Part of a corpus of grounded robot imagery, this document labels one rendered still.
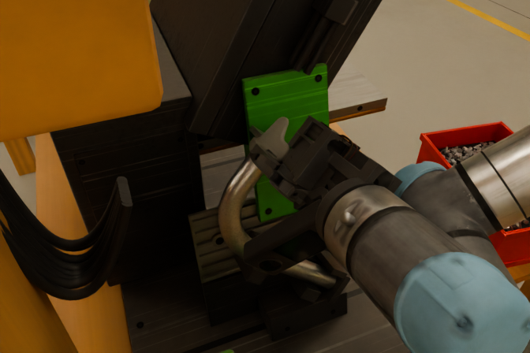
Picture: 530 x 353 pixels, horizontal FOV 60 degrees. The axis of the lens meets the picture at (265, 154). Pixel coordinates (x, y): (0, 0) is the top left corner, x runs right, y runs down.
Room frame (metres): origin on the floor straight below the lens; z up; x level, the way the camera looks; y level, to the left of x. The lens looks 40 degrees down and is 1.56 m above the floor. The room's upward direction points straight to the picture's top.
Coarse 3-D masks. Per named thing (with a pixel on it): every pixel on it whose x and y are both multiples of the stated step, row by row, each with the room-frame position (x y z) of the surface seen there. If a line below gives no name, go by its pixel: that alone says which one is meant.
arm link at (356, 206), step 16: (352, 192) 0.27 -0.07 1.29; (368, 192) 0.27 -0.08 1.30; (384, 192) 0.27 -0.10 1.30; (336, 208) 0.26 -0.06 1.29; (352, 208) 0.25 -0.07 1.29; (368, 208) 0.24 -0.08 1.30; (384, 208) 0.24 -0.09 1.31; (336, 224) 0.25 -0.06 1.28; (352, 224) 0.24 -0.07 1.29; (336, 240) 0.24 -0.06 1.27; (336, 256) 0.23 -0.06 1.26
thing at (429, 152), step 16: (464, 128) 0.86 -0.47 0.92; (480, 128) 0.87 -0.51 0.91; (496, 128) 0.88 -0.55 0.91; (432, 144) 0.80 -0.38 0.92; (448, 144) 0.85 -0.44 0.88; (464, 144) 0.86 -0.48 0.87; (480, 144) 0.85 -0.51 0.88; (432, 160) 0.78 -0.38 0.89; (448, 160) 0.79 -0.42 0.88; (464, 160) 0.78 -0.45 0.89; (528, 224) 0.60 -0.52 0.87; (496, 240) 0.55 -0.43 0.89; (512, 240) 0.55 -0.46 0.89; (528, 240) 0.55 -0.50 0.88; (512, 256) 0.55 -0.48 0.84; (528, 256) 0.56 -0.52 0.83
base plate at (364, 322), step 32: (224, 160) 0.77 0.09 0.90; (128, 288) 0.44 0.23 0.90; (160, 288) 0.44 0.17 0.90; (192, 288) 0.44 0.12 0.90; (352, 288) 0.44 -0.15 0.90; (128, 320) 0.38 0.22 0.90; (160, 320) 0.38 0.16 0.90; (192, 320) 0.38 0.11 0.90; (256, 320) 0.38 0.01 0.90; (352, 320) 0.38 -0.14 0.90; (384, 320) 0.38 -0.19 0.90; (160, 352) 0.33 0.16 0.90; (192, 352) 0.33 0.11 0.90; (256, 352) 0.33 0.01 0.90; (288, 352) 0.33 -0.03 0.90; (320, 352) 0.33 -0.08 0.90; (352, 352) 0.33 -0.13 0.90; (384, 352) 0.33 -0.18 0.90
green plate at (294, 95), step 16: (320, 64) 0.53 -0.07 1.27; (256, 80) 0.49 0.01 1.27; (272, 80) 0.49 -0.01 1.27; (288, 80) 0.50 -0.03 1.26; (304, 80) 0.51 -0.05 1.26; (320, 80) 0.52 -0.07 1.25; (256, 96) 0.48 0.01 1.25; (272, 96) 0.49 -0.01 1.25; (288, 96) 0.50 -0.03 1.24; (304, 96) 0.50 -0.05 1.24; (320, 96) 0.51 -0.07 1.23; (256, 112) 0.48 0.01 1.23; (272, 112) 0.48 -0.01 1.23; (288, 112) 0.49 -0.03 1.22; (304, 112) 0.50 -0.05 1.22; (320, 112) 0.50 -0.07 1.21; (288, 128) 0.48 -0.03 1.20; (256, 192) 0.45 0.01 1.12; (272, 192) 0.45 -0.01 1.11; (256, 208) 0.45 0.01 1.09; (272, 208) 0.44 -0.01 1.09; (288, 208) 0.45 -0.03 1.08
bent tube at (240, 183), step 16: (256, 128) 0.46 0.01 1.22; (240, 176) 0.42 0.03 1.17; (256, 176) 0.42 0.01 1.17; (224, 192) 0.41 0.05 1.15; (240, 192) 0.41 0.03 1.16; (224, 208) 0.40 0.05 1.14; (240, 208) 0.40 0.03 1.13; (224, 224) 0.39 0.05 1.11; (240, 224) 0.40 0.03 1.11; (240, 240) 0.39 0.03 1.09; (240, 256) 0.39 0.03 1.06; (288, 272) 0.39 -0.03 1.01; (304, 272) 0.40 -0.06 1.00; (320, 272) 0.41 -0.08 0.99
